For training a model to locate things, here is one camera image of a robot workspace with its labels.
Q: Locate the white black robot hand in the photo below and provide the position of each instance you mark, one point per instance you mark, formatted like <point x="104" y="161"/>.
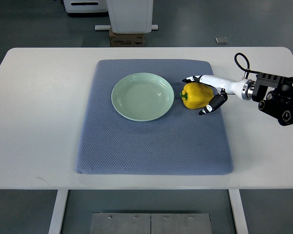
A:
<point x="221" y="89"/>

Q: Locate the yellow bell pepper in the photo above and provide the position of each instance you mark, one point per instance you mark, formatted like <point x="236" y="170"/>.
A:
<point x="195" y="95"/>

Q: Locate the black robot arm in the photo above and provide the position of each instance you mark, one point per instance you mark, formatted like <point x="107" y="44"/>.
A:
<point x="274" y="94"/>

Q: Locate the grey floor socket plate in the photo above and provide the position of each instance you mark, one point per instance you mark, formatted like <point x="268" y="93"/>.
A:
<point x="221" y="40"/>

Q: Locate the light green plate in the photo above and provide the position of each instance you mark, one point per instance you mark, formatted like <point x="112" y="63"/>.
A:
<point x="142" y="97"/>

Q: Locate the right white table leg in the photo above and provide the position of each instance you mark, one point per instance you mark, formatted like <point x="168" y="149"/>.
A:
<point x="238" y="212"/>

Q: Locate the white table leg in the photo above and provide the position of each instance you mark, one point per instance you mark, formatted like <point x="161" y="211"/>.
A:
<point x="238" y="212"/>
<point x="58" y="212"/>

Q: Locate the cardboard box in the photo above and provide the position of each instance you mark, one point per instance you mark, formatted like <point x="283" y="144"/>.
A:
<point x="126" y="40"/>

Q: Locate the white machine column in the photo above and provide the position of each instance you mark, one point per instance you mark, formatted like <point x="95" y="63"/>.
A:
<point x="129" y="17"/>

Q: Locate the white cabinet with slot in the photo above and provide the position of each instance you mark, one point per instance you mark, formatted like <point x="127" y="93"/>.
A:
<point x="85" y="6"/>

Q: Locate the left white table leg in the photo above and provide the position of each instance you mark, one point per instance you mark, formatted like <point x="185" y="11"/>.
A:
<point x="58" y="212"/>

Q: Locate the metal base plate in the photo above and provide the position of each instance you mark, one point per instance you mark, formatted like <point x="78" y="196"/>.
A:
<point x="145" y="223"/>

